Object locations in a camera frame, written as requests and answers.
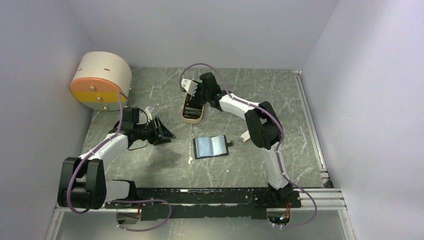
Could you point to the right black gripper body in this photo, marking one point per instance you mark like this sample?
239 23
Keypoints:
201 96

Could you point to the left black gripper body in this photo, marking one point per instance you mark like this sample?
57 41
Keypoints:
147 131

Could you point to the beige wooden card tray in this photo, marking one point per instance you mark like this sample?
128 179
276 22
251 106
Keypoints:
188 98

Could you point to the black leather card holder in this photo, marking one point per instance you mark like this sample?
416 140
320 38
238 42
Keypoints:
214 146

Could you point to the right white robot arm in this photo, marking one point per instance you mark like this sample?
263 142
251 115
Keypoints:
263 125

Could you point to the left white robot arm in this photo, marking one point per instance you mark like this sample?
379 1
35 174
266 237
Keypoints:
83 185

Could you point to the small white wooden block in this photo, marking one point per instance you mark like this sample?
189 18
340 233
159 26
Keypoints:
245 136

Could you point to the round pastel drawer box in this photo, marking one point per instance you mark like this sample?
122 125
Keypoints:
102 81

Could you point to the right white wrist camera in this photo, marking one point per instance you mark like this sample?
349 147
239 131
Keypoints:
189 86

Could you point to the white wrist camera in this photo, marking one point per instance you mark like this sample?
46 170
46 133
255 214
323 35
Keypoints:
149 113
189 86

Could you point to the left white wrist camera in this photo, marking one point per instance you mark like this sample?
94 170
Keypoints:
149 113

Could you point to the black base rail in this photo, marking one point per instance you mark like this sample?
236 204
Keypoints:
227 202

